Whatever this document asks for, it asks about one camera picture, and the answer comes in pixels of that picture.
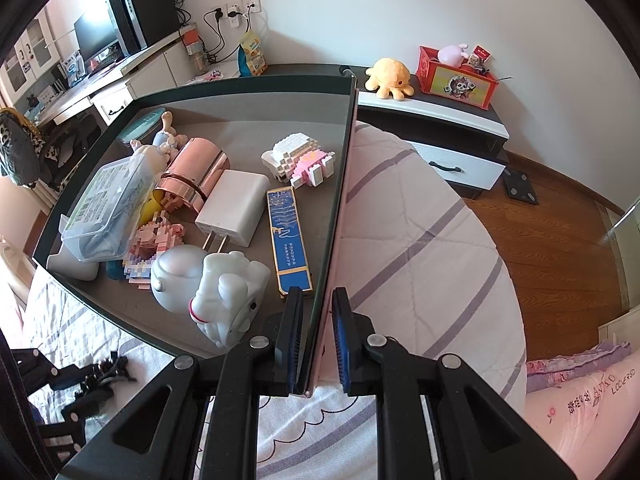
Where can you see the black computer monitor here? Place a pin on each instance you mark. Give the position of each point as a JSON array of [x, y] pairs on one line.
[[95, 35]]

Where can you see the teal clear plastic case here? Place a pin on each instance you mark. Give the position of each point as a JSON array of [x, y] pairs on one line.
[[142, 121]]

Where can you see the red printed storage box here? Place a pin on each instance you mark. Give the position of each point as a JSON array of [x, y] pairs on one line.
[[460, 87]]

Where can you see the white wall socket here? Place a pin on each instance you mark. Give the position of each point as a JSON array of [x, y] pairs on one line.
[[215, 12], [251, 5], [233, 12]]

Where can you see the white pink block toy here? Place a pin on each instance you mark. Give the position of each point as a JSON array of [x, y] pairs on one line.
[[300, 157]]

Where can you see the dark patterned jacket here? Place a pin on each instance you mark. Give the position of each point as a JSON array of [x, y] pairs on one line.
[[17, 150]]

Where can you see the clear plastic box green label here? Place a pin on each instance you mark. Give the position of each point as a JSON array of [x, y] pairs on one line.
[[110, 195]]

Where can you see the blue gold bookmark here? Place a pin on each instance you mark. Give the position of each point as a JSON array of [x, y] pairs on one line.
[[290, 240]]

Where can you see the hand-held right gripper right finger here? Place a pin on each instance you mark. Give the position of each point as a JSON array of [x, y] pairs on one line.
[[342, 345]]

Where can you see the orange-capped bottle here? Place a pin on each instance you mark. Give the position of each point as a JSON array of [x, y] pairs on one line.
[[192, 42]]

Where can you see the pink bedding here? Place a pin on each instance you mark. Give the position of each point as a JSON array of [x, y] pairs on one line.
[[585, 410]]

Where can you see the black office chair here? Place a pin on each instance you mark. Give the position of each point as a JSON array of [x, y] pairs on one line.
[[65, 155]]

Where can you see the black computer tower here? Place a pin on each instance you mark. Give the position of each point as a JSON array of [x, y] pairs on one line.
[[145, 12]]

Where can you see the black bathroom scale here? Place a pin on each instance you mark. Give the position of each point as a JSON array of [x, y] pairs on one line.
[[520, 187]]

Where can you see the white charger plug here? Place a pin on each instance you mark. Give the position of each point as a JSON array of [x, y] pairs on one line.
[[232, 210]]

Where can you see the yellow octopus plush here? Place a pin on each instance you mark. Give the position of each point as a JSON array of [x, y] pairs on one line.
[[387, 77]]

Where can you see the yellow highlighter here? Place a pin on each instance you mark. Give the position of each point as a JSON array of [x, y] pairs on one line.
[[150, 210]]

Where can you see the white glass-door cabinet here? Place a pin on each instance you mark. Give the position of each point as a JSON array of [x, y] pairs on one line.
[[27, 55]]

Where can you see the pink pixel block toy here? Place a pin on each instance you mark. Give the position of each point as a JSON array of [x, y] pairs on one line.
[[155, 245]]

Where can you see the blue yellow snack bag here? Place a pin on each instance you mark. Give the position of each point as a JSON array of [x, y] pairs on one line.
[[252, 55]]

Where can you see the rose gold cylinder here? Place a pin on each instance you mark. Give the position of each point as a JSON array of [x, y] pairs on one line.
[[192, 170]]

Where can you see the pink plush toy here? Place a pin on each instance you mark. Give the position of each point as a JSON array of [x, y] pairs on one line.
[[452, 54]]

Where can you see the black white low cabinet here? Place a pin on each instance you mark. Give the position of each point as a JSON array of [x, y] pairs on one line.
[[465, 170]]

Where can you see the pink packet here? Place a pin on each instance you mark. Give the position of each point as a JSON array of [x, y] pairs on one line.
[[206, 77]]

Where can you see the white desk with drawers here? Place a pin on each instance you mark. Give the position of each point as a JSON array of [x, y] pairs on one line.
[[160, 60]]

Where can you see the blue white box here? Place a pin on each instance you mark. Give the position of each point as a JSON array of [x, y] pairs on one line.
[[75, 67]]

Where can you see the white astronaut lamp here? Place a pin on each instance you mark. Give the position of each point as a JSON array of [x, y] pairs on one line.
[[220, 285]]

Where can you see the black keyboard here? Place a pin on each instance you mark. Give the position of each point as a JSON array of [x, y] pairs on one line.
[[107, 62]]

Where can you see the striped white quilt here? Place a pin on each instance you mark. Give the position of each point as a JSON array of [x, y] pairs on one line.
[[425, 260]]

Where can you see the white side cabinet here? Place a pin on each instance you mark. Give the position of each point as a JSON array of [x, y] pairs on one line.
[[227, 67]]

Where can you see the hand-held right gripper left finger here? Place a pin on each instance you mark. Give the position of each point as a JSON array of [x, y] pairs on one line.
[[295, 340]]

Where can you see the pink storage box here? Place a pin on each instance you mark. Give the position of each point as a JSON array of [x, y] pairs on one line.
[[250, 110]]

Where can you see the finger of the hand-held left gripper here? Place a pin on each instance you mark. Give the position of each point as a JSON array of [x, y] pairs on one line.
[[85, 405], [112, 370]]

